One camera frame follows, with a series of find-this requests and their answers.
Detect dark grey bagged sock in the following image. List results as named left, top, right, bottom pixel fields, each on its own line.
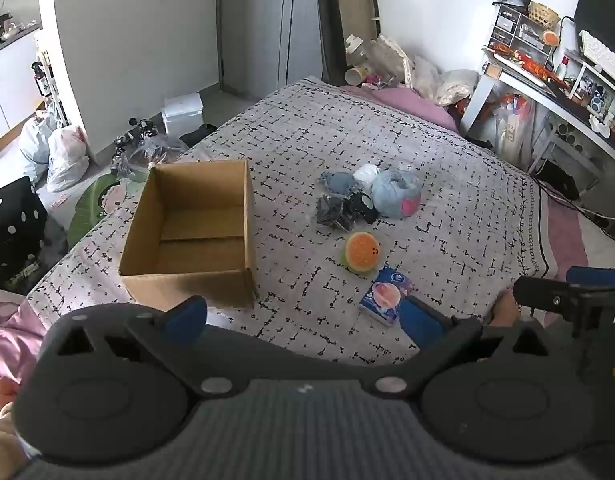
left=316, top=195, right=356, bottom=232

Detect white plastic bag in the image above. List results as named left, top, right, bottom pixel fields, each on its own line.
left=46, top=125, right=91, bottom=193

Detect white desk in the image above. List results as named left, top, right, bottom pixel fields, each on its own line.
left=459, top=46, right=615, bottom=172

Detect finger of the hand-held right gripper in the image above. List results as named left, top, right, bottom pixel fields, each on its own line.
left=566, top=266, right=615, bottom=287
left=512, top=275, right=587, bottom=322

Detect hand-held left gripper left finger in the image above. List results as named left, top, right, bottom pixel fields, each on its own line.
left=39, top=295, right=249, bottom=402

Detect grey door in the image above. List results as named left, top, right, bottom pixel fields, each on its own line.
left=216, top=0, right=324, bottom=97

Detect clear plastic bag by bed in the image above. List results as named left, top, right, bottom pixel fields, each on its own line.
left=376, top=34, right=414, bottom=87

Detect white black patterned blanket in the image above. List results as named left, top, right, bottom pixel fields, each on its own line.
left=28, top=77, right=561, bottom=366

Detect clear plastic jar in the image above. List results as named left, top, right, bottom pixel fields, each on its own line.
left=344, top=34, right=371, bottom=66

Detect green cartoon leaf rug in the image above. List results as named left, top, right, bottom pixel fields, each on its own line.
left=68, top=174, right=149, bottom=247

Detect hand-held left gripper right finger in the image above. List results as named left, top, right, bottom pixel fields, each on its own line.
left=366, top=296, right=551, bottom=402

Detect black metal gear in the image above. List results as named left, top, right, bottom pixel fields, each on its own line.
left=114, top=117, right=159, bottom=157

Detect white sock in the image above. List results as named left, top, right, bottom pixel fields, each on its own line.
left=352, top=163, right=381, bottom=189

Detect person's right leg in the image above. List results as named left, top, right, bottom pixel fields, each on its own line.
left=486, top=290, right=521, bottom=335

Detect black monitor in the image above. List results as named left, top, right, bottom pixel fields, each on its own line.
left=573, top=0, right=615, bottom=82

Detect orange green plush ball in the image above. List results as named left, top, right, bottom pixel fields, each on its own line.
left=340, top=231, right=381, bottom=276

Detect pale blue plastic bag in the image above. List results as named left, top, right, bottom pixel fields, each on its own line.
left=18, top=114, right=56, bottom=167

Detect cream fluffy pillow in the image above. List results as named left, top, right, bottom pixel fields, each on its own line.
left=434, top=68, right=481, bottom=107

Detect grey fluffy rug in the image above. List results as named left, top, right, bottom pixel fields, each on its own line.
left=40, top=217, right=70, bottom=263

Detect white keyboard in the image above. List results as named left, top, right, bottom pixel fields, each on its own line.
left=579, top=29, right=615, bottom=93

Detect brown cardboard box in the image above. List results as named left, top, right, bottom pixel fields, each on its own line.
left=118, top=158, right=259, bottom=310

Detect beige shorts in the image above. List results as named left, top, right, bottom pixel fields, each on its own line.
left=0, top=407, right=31, bottom=480

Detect white cabinet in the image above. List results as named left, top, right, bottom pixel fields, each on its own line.
left=0, top=22, right=44, bottom=153

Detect white storage box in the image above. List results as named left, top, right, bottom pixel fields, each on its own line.
left=161, top=93, right=205, bottom=136

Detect black cloth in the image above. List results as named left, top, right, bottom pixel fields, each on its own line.
left=180, top=123, right=219, bottom=149

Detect brown board with black frame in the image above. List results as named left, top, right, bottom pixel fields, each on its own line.
left=314, top=0, right=384, bottom=87

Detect white drawer organizer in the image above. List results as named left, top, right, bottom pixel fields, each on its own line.
left=489, top=2, right=556, bottom=57

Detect black dice cushion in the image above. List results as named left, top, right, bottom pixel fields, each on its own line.
left=0, top=176, right=49, bottom=272

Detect wicker basket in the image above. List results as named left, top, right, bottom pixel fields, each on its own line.
left=528, top=1, right=561, bottom=30

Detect black sock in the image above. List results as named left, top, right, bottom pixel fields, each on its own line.
left=348, top=192, right=381, bottom=225

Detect black cable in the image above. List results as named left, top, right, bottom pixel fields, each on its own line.
left=531, top=174, right=615, bottom=233

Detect blue tissue pack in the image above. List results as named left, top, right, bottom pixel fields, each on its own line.
left=358, top=266, right=416, bottom=327

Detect pink cartoon pillow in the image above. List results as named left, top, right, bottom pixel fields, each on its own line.
left=0, top=284, right=38, bottom=333

